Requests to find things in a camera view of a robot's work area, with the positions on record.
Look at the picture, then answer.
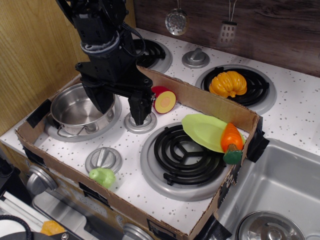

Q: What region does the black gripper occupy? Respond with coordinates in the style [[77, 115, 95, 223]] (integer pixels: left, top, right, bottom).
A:
[[75, 48, 153, 125]]

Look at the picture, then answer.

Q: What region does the orange toy carrot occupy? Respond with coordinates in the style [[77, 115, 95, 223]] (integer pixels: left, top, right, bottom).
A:
[[220, 122, 244, 165]]

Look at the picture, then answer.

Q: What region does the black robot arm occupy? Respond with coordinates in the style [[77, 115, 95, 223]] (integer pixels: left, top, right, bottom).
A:
[[57, 0, 154, 126]]

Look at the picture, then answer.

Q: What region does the light green plastic plate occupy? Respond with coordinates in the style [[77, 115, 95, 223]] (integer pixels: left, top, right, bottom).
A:
[[181, 113, 245, 153]]

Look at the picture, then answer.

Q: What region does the silver centre stove knob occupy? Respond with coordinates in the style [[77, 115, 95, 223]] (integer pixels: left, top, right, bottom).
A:
[[124, 112, 157, 134]]

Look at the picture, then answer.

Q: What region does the silver stove knob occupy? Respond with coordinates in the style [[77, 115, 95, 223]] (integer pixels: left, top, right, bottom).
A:
[[181, 47, 210, 69], [85, 147, 123, 174], [124, 112, 157, 134]]

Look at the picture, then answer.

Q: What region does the red yellow toy fruit half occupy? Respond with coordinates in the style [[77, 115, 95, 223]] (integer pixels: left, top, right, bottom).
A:
[[151, 86, 177, 114]]

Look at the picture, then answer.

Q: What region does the steel cooking pot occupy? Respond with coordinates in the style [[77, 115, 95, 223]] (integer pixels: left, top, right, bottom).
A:
[[50, 83, 116, 138]]

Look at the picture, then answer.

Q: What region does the silver front stove knob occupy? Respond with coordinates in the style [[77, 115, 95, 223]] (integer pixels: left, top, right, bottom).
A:
[[85, 147, 123, 174]]

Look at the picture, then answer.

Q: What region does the back left black burner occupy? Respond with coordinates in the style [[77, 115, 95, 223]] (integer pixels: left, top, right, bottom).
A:
[[133, 39, 173, 74]]

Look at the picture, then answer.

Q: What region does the black burner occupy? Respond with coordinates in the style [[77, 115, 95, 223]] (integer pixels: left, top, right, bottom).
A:
[[195, 64, 277, 116], [140, 123, 230, 202], [133, 39, 173, 74]]

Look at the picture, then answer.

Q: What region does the brown cardboard fence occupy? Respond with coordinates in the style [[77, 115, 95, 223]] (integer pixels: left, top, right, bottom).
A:
[[15, 67, 264, 240]]

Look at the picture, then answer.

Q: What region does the light green toy vegetable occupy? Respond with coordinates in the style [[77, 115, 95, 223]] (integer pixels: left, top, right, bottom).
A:
[[89, 167, 116, 189]]

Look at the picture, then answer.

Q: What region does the front right black burner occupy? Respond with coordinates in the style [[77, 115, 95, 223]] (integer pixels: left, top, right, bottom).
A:
[[140, 123, 230, 202]]

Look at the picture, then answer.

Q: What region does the silver back stove knob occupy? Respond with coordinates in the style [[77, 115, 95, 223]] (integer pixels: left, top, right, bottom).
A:
[[181, 47, 210, 69]]

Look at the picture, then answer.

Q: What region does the hanging silver slotted spoon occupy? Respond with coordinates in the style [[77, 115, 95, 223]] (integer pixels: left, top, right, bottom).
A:
[[165, 0, 190, 36]]

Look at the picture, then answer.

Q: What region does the orange toy pumpkin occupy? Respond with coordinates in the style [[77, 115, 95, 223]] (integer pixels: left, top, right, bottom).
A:
[[209, 71, 248, 98]]

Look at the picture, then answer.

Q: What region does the silver oven dial left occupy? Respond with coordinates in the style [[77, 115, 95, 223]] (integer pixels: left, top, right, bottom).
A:
[[26, 165, 58, 196]]

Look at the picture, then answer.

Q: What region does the silver oven dial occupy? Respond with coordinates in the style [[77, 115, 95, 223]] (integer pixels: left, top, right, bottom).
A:
[[26, 165, 58, 196], [122, 223, 153, 240]]

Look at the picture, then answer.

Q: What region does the hanging silver spatula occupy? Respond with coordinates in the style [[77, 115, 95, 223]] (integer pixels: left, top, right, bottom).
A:
[[216, 0, 238, 48]]

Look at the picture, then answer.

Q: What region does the silver oven dial right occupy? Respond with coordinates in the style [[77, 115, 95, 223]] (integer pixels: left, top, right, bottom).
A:
[[122, 223, 153, 240]]

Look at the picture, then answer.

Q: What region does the back right black burner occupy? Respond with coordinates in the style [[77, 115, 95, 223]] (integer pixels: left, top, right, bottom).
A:
[[195, 64, 277, 116]]

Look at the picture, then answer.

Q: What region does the orange object bottom left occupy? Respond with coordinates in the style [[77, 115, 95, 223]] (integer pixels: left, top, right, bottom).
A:
[[40, 220, 66, 236]]

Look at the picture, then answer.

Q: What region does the grey toy sink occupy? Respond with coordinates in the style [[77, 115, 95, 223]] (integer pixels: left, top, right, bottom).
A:
[[218, 139, 320, 240]]

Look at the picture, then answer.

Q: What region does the steel pot lid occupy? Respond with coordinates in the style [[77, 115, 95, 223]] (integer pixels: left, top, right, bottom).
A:
[[235, 211, 306, 240]]

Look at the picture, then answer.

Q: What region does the black cable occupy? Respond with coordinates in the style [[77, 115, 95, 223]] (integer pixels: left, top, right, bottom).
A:
[[0, 214, 33, 240]]

